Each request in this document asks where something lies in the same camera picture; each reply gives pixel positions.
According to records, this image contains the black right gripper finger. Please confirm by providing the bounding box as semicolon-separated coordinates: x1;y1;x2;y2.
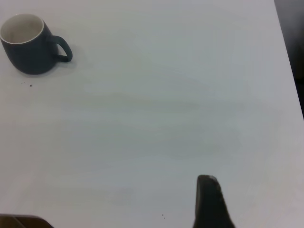
191;174;237;228

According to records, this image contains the dark grey ceramic mug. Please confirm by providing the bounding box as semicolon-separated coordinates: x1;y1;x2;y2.
0;13;73;76

